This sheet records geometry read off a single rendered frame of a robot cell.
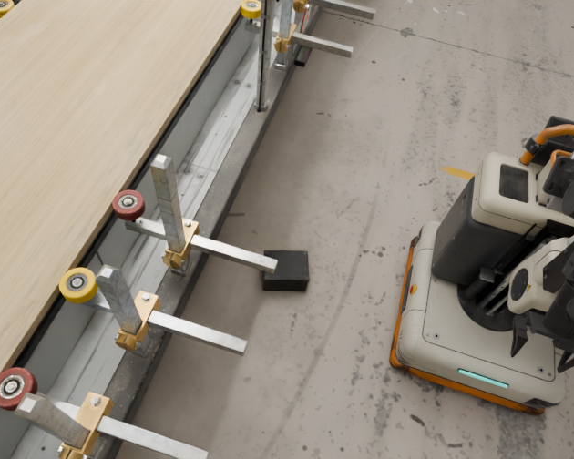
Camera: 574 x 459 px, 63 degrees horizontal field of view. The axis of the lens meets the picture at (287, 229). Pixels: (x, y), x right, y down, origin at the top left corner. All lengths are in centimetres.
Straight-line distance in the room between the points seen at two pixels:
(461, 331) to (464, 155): 130
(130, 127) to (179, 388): 105
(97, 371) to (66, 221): 41
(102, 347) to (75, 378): 10
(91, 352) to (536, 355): 157
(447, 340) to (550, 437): 63
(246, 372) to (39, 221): 106
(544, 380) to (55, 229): 172
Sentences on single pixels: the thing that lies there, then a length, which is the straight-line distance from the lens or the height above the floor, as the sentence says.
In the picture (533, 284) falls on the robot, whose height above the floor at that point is 80.
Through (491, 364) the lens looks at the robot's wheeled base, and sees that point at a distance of 195.
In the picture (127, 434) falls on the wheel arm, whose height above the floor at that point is 82.
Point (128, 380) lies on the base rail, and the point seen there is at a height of 70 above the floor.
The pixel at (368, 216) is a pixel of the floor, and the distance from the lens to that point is 244.
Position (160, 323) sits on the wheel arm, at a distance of 117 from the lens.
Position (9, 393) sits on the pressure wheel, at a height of 90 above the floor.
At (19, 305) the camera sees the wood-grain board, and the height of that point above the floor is 90.
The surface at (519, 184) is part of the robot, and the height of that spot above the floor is 81.
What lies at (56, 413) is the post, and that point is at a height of 104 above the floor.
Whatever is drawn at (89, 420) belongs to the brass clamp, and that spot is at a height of 83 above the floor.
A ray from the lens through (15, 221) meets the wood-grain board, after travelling 134.
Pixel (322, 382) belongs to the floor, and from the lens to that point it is 202.
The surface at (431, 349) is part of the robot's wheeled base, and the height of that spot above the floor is 28.
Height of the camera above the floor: 192
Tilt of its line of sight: 56 degrees down
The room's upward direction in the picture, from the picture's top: 10 degrees clockwise
